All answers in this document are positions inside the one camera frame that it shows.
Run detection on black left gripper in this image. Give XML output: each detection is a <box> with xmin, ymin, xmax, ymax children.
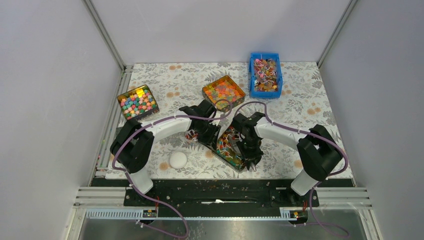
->
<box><xmin>194</xmin><ymin>121</ymin><xmax>221</xmax><ymax>152</ymax></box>

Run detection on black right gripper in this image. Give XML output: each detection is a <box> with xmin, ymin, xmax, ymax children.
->
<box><xmin>236</xmin><ymin>136</ymin><xmax>264</xmax><ymax>169</ymax></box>

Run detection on white jar lid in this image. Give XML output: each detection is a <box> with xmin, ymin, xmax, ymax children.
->
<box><xmin>169</xmin><ymin>152</ymin><xmax>188</xmax><ymax>169</ymax></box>

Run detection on metal scoop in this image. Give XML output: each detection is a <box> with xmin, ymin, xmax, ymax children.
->
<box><xmin>229</xmin><ymin>138</ymin><xmax>257</xmax><ymax>172</ymax></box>

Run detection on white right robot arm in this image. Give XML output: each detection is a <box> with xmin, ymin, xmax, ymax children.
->
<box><xmin>231</xmin><ymin>112</ymin><xmax>344</xmax><ymax>206</ymax></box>

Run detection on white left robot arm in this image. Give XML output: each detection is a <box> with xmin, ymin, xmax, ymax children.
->
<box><xmin>110</xmin><ymin>100</ymin><xmax>225</xmax><ymax>206</ymax></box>

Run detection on green tin with gummy candies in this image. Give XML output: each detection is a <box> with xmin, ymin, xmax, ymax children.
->
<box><xmin>201</xmin><ymin>75</ymin><xmax>246</xmax><ymax>113</ymax></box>

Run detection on green tin with star candies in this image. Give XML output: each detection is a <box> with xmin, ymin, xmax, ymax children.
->
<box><xmin>116</xmin><ymin>84</ymin><xmax>160</xmax><ymax>120</ymax></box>

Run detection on floral tablecloth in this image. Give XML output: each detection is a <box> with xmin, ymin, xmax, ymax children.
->
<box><xmin>105</xmin><ymin>61</ymin><xmax>354</xmax><ymax>180</ymax></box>

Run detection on blue plastic bin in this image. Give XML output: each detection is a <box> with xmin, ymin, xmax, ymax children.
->
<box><xmin>248</xmin><ymin>52</ymin><xmax>283</xmax><ymax>99</ymax></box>

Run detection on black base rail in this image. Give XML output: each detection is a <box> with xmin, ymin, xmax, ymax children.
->
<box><xmin>91</xmin><ymin>177</ymin><xmax>321</xmax><ymax>219</ymax></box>

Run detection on grey slotted cable duct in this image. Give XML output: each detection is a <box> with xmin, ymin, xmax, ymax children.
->
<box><xmin>85</xmin><ymin>207</ymin><xmax>297</xmax><ymax>221</ymax></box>

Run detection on aluminium frame rails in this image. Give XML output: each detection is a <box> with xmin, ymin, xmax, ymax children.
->
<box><xmin>69</xmin><ymin>0</ymin><xmax>133</xmax><ymax>240</ymax></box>

